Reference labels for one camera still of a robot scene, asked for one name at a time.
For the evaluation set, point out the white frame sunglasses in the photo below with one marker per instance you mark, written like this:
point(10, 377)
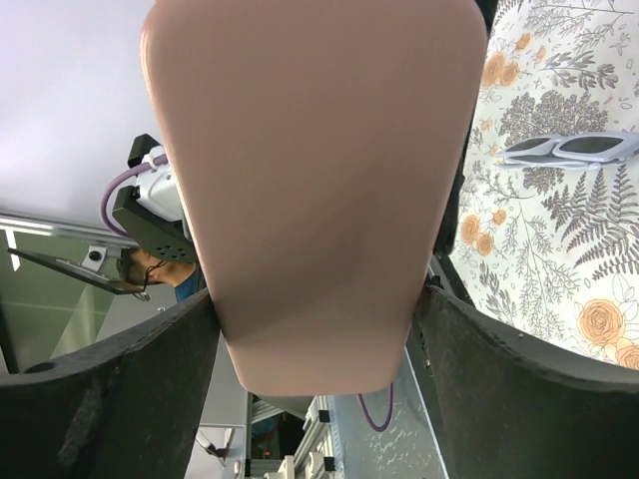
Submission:
point(586, 151)

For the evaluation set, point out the person in background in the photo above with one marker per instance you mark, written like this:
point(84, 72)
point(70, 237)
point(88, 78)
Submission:
point(139, 268)

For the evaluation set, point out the floral table mat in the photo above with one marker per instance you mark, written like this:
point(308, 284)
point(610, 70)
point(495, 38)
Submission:
point(555, 252)

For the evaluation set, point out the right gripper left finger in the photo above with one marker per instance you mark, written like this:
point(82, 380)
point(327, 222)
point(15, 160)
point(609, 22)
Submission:
point(128, 406)

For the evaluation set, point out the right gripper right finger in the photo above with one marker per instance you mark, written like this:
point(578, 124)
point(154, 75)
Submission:
point(515, 406)

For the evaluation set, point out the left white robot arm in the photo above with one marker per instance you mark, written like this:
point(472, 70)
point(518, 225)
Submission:
point(143, 204)

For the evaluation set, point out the pink glasses case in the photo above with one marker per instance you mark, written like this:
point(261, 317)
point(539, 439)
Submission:
point(314, 144)

